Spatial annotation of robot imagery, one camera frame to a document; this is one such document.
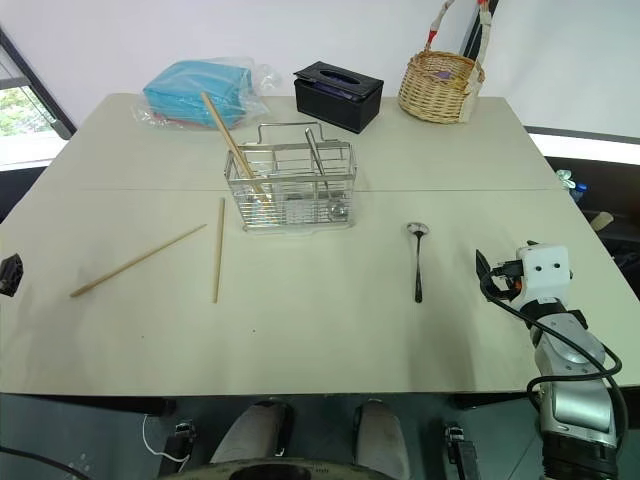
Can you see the wooden chopstick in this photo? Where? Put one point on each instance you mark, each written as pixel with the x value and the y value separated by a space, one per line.
pixel 227 137
pixel 137 260
pixel 219 250

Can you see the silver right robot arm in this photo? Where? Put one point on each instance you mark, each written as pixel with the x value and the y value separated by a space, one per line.
pixel 570 400

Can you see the black clamp under table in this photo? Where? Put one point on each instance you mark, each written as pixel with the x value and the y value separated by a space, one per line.
pixel 462 450
pixel 181 437

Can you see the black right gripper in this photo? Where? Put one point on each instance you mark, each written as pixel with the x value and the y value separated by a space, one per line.
pixel 509 280

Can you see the dark window frame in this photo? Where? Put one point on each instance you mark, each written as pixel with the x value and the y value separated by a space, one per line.
pixel 35 85

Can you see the black tissue box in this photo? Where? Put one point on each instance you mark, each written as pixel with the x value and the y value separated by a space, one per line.
pixel 337 100

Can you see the plastic bottle with blue cap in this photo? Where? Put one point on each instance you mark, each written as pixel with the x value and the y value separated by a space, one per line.
pixel 575 187

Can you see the dark rounded robot body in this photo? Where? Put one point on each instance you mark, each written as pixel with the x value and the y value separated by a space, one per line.
pixel 295 471

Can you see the blue cloths in plastic bag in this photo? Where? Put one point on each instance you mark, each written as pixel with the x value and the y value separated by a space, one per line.
pixel 200 90

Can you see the grey rounded robot foot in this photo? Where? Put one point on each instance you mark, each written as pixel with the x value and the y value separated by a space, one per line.
pixel 380 435
pixel 250 430

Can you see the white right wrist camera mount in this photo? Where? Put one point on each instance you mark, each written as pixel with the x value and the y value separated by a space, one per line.
pixel 546 272

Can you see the metal spoon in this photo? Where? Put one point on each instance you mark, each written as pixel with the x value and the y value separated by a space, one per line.
pixel 418 260
pixel 315 152

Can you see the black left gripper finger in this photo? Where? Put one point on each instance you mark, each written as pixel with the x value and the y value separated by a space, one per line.
pixel 11 275

